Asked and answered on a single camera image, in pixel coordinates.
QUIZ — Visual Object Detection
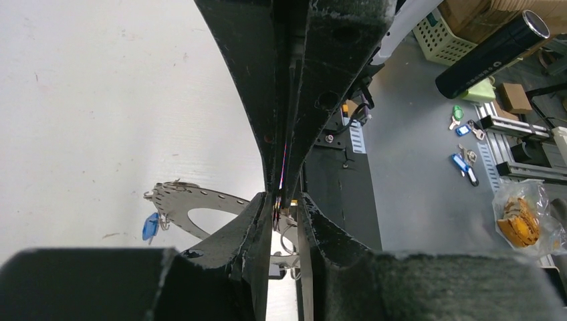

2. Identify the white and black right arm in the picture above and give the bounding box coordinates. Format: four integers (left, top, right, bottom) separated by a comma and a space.
196, 1, 437, 209

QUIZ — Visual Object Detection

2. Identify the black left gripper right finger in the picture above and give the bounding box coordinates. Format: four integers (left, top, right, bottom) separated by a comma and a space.
298, 193, 566, 320

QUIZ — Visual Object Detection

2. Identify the bagged orange food item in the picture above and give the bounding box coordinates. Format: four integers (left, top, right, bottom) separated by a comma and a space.
492, 179, 566, 258

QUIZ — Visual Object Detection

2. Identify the white slotted cable duct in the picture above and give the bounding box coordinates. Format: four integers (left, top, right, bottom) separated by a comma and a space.
350, 120, 366, 154

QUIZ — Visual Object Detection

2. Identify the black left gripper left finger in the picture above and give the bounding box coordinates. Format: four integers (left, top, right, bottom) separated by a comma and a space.
1, 193, 272, 320

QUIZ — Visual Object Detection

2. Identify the blue key tag bunch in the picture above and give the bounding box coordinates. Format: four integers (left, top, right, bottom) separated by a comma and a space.
451, 144, 479, 187

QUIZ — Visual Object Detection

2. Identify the black cylindrical tube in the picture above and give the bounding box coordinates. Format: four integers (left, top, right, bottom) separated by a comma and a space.
435, 10, 550, 99

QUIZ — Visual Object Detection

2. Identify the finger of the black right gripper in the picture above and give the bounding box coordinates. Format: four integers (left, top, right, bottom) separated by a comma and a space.
283, 1, 396, 207
196, 1, 283, 195

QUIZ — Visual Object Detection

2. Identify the green key tag bunch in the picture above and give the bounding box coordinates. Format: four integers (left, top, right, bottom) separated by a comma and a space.
448, 105, 464, 130

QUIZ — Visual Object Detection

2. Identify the cream perforated basket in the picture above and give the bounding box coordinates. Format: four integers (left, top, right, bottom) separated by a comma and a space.
413, 9, 477, 66

